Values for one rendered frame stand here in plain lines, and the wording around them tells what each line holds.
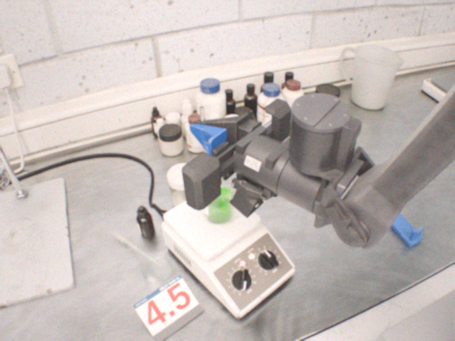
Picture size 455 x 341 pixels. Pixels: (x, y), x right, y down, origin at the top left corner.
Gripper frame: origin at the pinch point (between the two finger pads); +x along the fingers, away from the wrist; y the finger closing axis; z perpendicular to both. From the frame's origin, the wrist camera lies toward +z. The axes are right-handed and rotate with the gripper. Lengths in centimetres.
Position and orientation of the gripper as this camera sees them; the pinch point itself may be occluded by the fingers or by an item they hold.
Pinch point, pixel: (210, 134)
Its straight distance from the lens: 48.8
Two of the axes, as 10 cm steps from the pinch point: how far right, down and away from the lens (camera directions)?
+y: 6.4, -5.2, 5.6
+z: 0.3, 7.5, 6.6
